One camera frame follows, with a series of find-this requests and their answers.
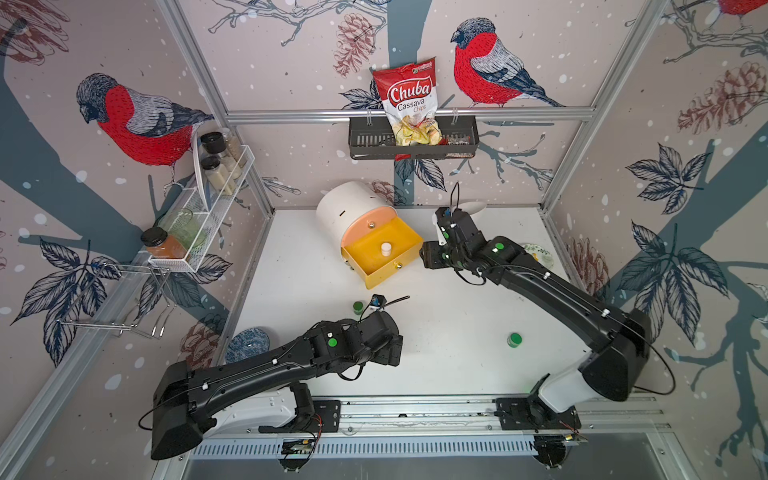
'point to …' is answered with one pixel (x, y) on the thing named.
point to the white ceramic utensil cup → (473, 207)
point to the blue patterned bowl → (246, 343)
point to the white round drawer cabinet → (338, 204)
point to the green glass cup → (180, 226)
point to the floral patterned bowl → (540, 254)
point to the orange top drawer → (365, 221)
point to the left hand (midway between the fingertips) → (394, 340)
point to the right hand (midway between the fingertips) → (427, 249)
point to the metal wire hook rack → (109, 298)
